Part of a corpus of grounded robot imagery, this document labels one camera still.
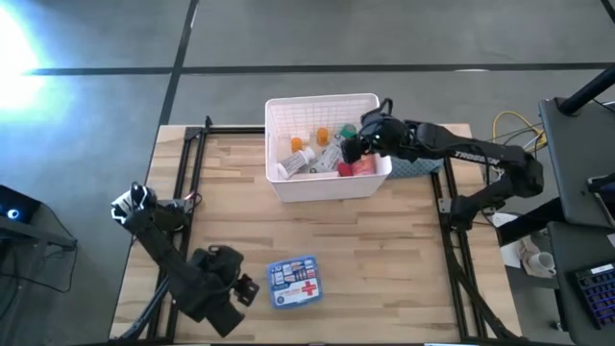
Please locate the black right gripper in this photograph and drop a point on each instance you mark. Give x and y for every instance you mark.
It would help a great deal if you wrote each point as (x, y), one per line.
(384, 132)

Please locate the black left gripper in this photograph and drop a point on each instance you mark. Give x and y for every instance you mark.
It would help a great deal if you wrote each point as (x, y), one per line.
(218, 271)

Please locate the red cold flu medicine box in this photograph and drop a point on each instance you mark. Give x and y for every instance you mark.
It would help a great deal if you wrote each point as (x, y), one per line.
(364, 165)

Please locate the red bandage roll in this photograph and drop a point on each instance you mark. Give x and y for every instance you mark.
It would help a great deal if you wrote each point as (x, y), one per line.
(345, 169)

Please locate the green bandage roll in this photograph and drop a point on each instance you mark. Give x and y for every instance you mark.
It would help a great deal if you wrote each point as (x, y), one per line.
(348, 130)

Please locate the silver blister pill pack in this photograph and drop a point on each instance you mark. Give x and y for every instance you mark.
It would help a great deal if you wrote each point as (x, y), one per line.
(327, 158)

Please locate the white bottle with grey label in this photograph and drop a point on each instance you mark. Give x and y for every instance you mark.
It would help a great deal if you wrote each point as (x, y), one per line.
(295, 162)

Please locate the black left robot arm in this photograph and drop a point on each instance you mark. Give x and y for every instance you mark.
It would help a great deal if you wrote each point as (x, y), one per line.
(163, 250)

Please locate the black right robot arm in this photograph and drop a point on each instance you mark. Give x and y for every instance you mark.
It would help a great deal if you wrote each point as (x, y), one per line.
(480, 154)

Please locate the white woven plastic basket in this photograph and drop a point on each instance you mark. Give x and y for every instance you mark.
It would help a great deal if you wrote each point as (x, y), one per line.
(331, 190)

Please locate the blue first aid kit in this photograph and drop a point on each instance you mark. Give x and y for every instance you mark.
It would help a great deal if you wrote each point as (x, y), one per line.
(293, 281)

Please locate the teal patterned cloth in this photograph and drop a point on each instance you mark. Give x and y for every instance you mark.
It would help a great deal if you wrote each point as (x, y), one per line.
(418, 168)

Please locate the white paper sheet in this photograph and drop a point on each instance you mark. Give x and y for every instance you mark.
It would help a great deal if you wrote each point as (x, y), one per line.
(502, 219)

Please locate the crumpled white cloth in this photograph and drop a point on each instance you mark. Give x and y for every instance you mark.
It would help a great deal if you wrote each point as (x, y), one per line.
(511, 254)

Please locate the black desk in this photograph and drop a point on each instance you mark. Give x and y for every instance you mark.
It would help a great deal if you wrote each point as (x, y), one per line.
(562, 298)
(572, 158)

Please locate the white mug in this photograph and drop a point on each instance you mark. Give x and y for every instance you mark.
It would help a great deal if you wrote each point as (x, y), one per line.
(543, 263)

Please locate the black device with blue lights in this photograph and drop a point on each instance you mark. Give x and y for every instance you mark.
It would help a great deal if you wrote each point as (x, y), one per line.
(24, 202)

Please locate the black pole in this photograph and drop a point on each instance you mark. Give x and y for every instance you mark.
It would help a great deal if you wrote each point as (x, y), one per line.
(588, 90)

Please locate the black keyboard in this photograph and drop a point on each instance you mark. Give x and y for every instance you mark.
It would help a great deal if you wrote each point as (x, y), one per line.
(598, 295)

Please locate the black aluminium rig frame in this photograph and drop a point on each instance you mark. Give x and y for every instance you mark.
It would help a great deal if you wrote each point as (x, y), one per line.
(197, 163)

